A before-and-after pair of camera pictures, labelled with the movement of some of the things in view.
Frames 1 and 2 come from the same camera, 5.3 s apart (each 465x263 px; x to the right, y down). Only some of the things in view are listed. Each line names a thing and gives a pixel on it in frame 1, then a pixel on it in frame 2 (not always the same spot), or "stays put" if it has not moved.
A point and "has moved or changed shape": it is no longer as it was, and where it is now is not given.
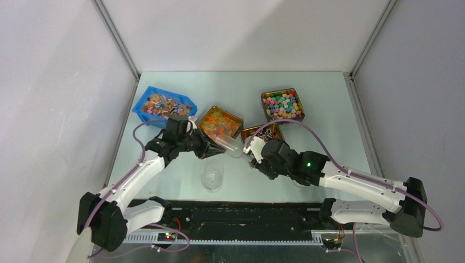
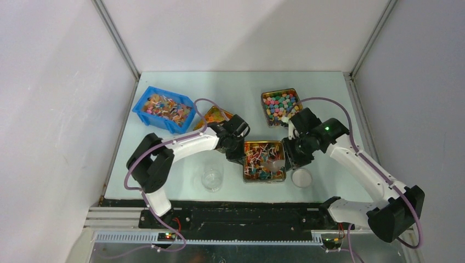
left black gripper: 205,150 -> 239,156
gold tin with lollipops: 270,131 has moved or changed shape
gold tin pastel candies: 283,104 stays put
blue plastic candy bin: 156,105 stays put
